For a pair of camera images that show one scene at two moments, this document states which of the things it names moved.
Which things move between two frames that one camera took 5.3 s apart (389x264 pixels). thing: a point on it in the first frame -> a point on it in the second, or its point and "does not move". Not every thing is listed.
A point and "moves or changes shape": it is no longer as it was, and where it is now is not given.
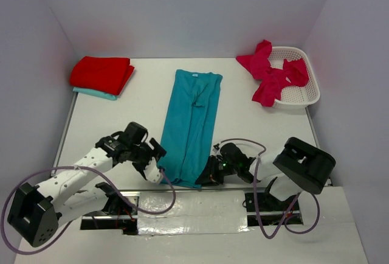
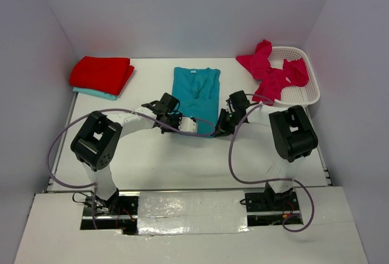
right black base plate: (267, 202) does not move
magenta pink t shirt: (270, 81) does not move
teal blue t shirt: (191, 127) moves or changes shape
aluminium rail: (168, 189) does not move
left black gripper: (156, 152) -> (177, 117)
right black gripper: (211, 170) -> (222, 129)
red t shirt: (109, 74) does not move
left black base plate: (118, 205) does not move
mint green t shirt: (111, 96) does not move
